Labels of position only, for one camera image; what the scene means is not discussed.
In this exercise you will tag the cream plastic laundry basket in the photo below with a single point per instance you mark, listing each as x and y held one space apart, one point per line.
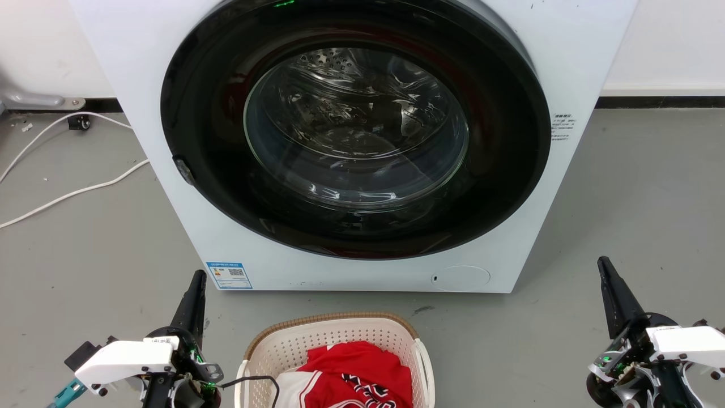
340 330

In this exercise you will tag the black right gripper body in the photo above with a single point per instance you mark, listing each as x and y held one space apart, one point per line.
628 351

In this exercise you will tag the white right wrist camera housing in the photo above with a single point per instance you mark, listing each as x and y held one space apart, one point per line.
688 343

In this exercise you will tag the small black floor fitting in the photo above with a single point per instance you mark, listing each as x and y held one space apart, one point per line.
79 122

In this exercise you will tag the white front-load washing machine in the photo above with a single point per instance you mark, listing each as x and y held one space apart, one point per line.
141 85

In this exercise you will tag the round white filter cover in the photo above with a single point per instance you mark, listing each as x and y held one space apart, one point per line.
461 278

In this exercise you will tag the blue energy label sticker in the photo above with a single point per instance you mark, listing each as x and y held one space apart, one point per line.
229 275

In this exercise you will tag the black round washer door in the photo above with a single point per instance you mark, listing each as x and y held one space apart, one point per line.
215 187

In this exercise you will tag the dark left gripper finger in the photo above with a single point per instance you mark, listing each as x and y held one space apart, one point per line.
191 311

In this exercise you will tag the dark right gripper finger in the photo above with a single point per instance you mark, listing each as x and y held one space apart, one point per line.
617 300

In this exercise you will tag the white garment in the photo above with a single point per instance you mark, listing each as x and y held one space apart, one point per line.
291 391

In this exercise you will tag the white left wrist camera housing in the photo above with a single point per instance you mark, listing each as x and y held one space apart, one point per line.
127 360

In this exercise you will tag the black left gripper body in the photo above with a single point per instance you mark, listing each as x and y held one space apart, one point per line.
190 374

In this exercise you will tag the grey pipe with bracket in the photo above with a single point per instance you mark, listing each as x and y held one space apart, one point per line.
34 100

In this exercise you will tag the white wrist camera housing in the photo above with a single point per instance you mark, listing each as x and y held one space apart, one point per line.
688 343
127 360

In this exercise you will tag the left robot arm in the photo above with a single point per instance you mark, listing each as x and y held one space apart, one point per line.
65 395

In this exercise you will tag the red sports jersey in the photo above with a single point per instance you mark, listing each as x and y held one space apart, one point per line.
362 365

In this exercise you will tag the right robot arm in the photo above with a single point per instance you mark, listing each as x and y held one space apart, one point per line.
671 388

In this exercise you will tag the small printed warning label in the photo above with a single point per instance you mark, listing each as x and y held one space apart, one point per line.
563 126

